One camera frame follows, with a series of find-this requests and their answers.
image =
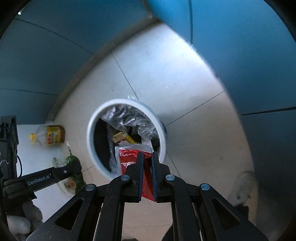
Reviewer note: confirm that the red snack wrapper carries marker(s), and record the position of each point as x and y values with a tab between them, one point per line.
126	155

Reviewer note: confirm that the clear plastic bin liner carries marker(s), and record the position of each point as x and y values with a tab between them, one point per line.
123	116

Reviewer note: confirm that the yellow oil bottle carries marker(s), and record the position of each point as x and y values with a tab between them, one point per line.
48	135

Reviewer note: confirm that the white round trash bin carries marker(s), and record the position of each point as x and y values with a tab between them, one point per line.
100	144

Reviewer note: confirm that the white gloved left hand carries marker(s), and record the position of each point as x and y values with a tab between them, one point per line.
21	227

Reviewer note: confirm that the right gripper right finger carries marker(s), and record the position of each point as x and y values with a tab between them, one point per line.
199	212

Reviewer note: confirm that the pink and yellow box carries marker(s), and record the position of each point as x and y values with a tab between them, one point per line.
123	136

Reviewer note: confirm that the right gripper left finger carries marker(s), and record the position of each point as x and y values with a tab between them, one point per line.
96	212

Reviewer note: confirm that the blue kitchen cabinet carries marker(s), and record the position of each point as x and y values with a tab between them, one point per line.
220	75

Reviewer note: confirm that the right grey slipper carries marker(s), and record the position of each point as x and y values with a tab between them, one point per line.
243	185

